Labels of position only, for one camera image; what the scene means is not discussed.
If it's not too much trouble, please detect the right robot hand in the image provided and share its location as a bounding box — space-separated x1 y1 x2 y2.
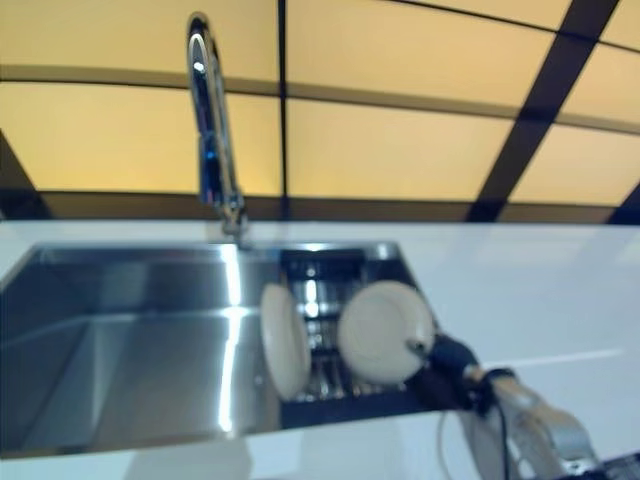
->
404 332 481 377

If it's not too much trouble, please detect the cream ceramic plate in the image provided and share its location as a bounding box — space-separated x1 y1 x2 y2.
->
259 283 312 401
336 280 436 386

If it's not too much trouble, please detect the black dish drying rack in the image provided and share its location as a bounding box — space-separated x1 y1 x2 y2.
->
277 247 451 429

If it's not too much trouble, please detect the stainless steel sink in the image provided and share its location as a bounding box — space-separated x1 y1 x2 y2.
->
0 241 441 459

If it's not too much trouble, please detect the chrome kitchen faucet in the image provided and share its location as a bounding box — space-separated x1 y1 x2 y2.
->
187 12 251 246

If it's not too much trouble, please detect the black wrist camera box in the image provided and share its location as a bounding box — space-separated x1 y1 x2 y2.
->
464 379 496 416

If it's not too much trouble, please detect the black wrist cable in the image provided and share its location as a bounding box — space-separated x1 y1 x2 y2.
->
474 367 521 480

